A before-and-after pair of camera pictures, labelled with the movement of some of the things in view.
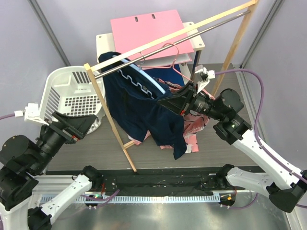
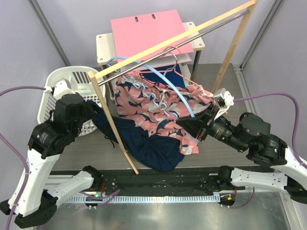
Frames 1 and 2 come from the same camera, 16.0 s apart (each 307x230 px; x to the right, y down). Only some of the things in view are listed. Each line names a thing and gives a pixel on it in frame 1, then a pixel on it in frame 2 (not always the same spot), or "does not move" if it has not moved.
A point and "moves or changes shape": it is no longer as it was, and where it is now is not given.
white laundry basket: [68, 90] does not move
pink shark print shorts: [194, 125] moves or changes shape
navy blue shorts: [133, 98] -> [153, 152]
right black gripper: [179, 101] -> [192, 125]
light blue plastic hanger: [144, 74] -> [173, 117]
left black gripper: [73, 128] -> [90, 111]
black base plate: [186, 182] does not move
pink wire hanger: [172, 65] moves or changes shape
